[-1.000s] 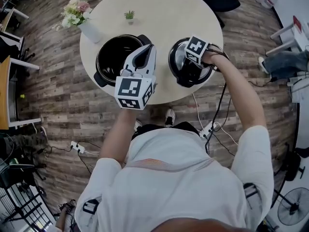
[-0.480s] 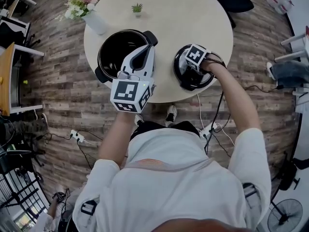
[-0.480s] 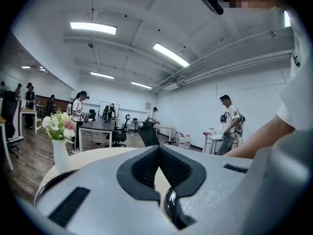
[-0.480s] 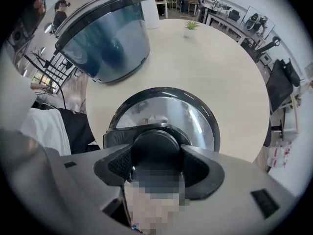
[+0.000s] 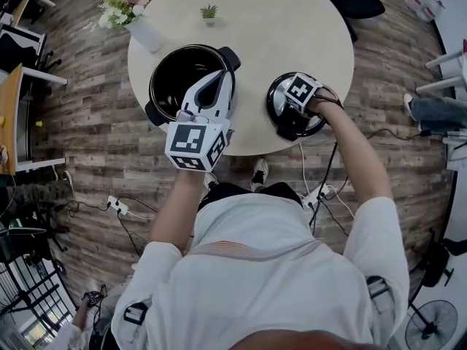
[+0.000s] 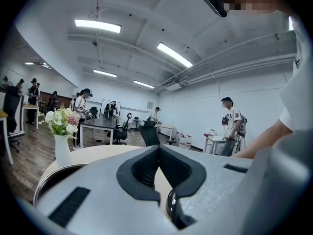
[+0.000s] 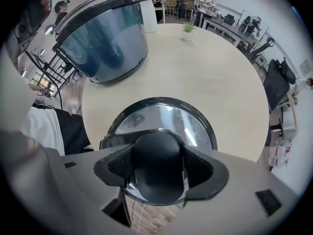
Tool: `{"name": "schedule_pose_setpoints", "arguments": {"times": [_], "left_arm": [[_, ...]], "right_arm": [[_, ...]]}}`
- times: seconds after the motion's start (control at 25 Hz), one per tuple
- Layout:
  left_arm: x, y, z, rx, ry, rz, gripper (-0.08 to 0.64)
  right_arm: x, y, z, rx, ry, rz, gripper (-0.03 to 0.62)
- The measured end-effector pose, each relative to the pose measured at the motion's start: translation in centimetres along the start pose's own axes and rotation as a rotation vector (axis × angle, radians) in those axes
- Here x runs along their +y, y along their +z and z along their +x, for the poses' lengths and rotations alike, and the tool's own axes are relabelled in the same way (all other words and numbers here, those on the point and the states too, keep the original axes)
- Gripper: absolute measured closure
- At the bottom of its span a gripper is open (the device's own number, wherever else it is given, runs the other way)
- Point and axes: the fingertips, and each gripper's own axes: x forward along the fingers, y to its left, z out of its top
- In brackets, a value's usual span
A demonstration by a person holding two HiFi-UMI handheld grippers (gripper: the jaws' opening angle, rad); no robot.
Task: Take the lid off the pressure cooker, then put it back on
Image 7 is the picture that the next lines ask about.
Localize dark blue rice cooker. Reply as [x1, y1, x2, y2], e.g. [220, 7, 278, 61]
[52, 0, 150, 84]

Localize small potted plant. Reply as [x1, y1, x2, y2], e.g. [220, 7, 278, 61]
[180, 22, 197, 42]

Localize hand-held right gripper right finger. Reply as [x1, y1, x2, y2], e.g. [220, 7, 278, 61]
[168, 146, 303, 235]

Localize white vase with flowers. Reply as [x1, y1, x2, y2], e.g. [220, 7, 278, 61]
[127, 0, 165, 33]

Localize black silver pressure cooker lid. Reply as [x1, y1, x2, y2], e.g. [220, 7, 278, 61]
[99, 96, 219, 207]

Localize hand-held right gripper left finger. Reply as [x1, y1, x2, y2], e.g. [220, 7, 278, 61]
[2, 130, 134, 235]

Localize person's white shirt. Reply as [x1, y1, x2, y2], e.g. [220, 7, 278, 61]
[21, 105, 66, 157]

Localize red white cartons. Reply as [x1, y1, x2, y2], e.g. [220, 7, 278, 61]
[266, 140, 293, 168]

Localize round beige table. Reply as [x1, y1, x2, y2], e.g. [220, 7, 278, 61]
[81, 23, 270, 165]

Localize black office chair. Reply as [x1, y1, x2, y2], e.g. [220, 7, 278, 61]
[262, 57, 298, 113]

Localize white desk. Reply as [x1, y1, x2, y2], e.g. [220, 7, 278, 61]
[202, 15, 261, 55]

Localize person's black trousers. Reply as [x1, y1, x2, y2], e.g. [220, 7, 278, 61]
[52, 107, 95, 154]

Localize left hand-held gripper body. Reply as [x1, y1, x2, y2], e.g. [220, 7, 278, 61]
[9, 6, 55, 62]

